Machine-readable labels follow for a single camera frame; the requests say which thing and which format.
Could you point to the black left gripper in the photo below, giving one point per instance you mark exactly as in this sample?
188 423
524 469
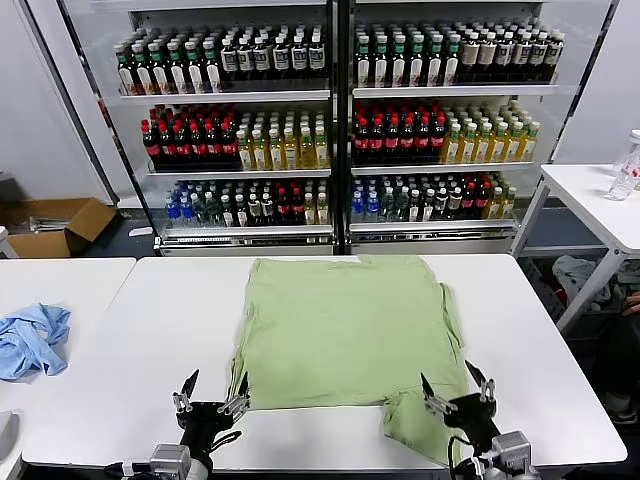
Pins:
202 422

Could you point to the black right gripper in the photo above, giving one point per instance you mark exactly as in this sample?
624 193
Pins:
475 415

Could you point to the light green polo shirt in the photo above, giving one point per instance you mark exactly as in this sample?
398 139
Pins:
340 325

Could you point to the grey cloth pile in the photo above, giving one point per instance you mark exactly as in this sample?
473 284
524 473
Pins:
575 275

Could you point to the dark clothed person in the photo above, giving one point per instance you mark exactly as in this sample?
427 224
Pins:
620 360

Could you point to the small white floor object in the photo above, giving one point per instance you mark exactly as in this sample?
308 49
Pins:
140 231

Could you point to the small dark white label bottle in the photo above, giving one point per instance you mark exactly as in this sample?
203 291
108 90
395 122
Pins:
441 202
241 212
255 210
268 210
228 212
428 206
454 202
414 207

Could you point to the clear green water bottle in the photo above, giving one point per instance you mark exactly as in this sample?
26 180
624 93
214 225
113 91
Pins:
400 205
386 205
213 210
199 210

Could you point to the blue drink bottle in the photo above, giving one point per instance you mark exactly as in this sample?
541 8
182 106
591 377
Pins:
173 210
186 210
372 207
358 207

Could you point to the small red cap cola bottle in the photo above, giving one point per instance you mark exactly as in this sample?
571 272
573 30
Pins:
283 207
482 202
296 207
468 202

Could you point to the small yellow tea bottle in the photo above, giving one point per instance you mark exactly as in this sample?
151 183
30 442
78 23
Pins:
323 210
310 210
496 205
508 205

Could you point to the crumpled light blue shirt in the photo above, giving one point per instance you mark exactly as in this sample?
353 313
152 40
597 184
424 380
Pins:
30 345

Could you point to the open cardboard box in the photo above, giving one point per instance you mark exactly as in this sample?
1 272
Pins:
85 225

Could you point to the glass beverage display cooler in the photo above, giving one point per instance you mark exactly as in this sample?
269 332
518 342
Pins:
235 175

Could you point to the white metal shelf unit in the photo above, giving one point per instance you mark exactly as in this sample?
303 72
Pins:
440 170

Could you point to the yellow green tea bottle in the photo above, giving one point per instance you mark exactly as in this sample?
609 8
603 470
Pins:
275 152
498 145
260 152
483 145
514 144
468 146
244 152
453 146
306 151
530 143
291 152
322 151

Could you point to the white side table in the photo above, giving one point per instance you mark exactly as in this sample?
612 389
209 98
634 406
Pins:
580 185

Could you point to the clear plastic water bottle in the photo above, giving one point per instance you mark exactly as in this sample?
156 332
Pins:
620 187

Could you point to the clear bottle red label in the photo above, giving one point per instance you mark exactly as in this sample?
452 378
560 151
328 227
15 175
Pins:
631 160

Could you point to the open glass cooler door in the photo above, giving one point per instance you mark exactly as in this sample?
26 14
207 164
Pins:
95 125
575 60

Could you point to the green cap tea bottle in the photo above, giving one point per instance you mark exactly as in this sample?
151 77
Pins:
434 65
381 67
364 67
452 64
143 75
126 75
416 66
159 75
195 73
398 67
177 74
212 72

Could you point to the white cap navy label bottle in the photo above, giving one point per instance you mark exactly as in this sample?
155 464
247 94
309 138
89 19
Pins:
521 56
316 56
281 58
504 56
300 57
245 60
539 56
555 55
262 59
229 61

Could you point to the white cap beige label bottle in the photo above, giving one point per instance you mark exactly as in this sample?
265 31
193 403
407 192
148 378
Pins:
486 56
469 56

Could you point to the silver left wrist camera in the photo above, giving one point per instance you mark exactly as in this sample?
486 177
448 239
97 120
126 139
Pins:
170 457

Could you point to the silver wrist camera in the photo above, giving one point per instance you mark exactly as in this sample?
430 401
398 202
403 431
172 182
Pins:
170 457
510 450

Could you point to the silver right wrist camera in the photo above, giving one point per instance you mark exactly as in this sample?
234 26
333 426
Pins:
510 450

